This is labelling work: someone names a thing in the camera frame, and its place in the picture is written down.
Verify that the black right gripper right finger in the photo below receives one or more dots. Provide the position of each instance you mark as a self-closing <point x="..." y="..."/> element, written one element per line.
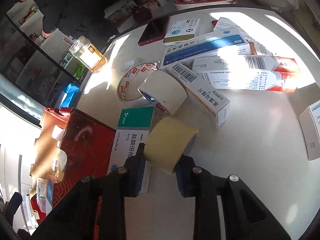
<point x="245" y="216"/>

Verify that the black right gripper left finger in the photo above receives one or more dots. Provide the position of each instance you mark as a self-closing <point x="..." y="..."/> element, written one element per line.
<point x="95" y="207"/>

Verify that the yellow masking tape roll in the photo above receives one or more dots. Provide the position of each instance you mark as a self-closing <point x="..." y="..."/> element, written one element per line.
<point x="167" y="142"/>

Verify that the green white medicine box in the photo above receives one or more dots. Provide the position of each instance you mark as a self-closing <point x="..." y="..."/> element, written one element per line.
<point x="134" y="127"/>

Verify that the blue white Febuxostat box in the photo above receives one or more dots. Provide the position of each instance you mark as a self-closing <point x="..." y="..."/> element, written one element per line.
<point x="216" y="43"/>

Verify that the red cardboard storage box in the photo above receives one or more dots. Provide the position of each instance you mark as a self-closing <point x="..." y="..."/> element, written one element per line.
<point x="71" y="145"/>

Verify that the white box at edge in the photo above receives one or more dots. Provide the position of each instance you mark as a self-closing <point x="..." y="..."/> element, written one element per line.
<point x="310" y="124"/>

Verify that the white orange medicine box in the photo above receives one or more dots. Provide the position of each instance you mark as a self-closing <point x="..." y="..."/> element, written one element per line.
<point x="210" y="101"/>

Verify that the blue plastic stool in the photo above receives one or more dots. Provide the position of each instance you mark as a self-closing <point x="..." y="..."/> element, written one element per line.
<point x="69" y="96"/>

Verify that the white red text box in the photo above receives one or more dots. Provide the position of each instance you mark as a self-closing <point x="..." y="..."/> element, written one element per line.
<point x="252" y="80"/>

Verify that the white masking tape roll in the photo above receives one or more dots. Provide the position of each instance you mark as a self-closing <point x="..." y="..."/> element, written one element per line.
<point x="163" y="91"/>

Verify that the glass display cabinet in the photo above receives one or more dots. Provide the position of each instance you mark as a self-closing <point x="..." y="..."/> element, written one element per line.
<point x="29" y="68"/>

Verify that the white red barcode box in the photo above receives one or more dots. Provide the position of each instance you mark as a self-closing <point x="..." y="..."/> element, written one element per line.
<point x="245" y="62"/>

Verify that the white bottle cap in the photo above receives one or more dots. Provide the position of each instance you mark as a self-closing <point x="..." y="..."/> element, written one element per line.
<point x="127" y="66"/>

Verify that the red printed tape roll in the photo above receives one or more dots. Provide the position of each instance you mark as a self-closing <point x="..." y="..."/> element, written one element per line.
<point x="127" y="90"/>

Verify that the glass jar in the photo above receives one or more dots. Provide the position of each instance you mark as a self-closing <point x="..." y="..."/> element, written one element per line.
<point x="83" y="50"/>

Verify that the white box behind stack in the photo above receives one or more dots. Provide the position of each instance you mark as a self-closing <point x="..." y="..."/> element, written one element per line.
<point x="256" y="47"/>

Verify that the white olive medicine box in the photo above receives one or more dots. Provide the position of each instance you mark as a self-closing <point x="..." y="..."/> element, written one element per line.
<point x="181" y="31"/>

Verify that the red smartphone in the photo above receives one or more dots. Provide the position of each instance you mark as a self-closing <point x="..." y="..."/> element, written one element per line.
<point x="154" y="31"/>

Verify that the person in black jacket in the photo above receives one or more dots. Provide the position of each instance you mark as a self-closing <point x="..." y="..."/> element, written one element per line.
<point x="76" y="18"/>

